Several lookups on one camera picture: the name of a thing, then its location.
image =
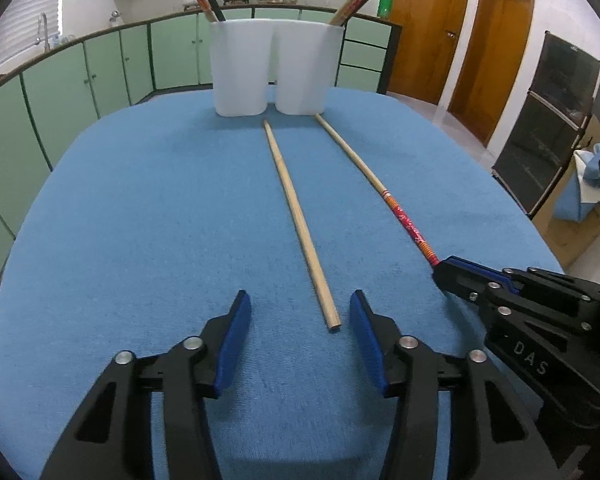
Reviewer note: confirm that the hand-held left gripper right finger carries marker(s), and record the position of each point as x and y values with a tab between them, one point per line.
370	355

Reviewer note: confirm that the white window blinds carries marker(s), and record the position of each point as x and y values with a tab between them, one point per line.
25	25

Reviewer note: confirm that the blue cloth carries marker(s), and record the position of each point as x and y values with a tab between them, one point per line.
587	165

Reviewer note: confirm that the blue tablecloth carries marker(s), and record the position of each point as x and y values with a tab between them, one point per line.
155	210

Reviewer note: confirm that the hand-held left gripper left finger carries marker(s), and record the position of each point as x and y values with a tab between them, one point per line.
232	350

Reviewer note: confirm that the green kitchen base cabinets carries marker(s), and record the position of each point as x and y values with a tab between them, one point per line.
55	90

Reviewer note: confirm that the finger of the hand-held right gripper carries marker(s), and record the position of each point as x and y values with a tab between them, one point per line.
460	275
510	284

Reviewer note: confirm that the black glass-front cabinet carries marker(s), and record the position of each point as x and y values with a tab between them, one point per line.
545	125

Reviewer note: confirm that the green plastic bottle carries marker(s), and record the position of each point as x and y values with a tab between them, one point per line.
385	4

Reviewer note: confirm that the brown wooden door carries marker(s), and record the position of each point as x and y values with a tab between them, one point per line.
425	30
495	55

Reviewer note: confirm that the chrome sink faucet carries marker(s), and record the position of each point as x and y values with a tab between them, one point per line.
42	25

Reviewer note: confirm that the white plastic container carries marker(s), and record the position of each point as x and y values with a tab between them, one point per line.
240	70
307	70

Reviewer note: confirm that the wall tap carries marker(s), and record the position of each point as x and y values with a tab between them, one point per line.
115	16

